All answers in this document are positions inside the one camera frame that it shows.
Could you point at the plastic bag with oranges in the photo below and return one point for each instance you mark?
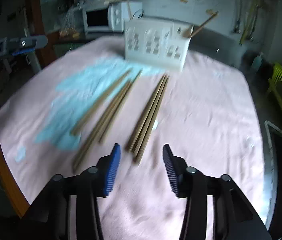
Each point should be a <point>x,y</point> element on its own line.
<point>69,26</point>

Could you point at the cream house-shaped utensil holder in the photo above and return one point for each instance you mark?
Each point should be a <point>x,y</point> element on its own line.
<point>157,43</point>

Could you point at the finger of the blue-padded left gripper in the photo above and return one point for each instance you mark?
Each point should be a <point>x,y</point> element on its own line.
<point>20,51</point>

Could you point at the white microwave oven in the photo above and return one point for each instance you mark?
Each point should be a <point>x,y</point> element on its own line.
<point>108,18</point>

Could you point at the clear plastic bottle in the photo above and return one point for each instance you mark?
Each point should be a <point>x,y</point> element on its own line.
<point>257,62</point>

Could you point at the pink towel with blue whale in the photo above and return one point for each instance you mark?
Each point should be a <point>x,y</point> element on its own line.
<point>207,117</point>

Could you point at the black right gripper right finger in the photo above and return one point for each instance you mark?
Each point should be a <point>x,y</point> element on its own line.
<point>173,169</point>

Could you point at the wooden chopstick short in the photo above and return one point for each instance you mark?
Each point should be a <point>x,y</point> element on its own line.
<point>117,109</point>

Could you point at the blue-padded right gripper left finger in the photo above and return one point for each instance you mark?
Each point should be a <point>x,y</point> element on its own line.
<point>112,162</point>

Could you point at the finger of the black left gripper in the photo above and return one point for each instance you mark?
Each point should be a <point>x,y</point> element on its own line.
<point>38,42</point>

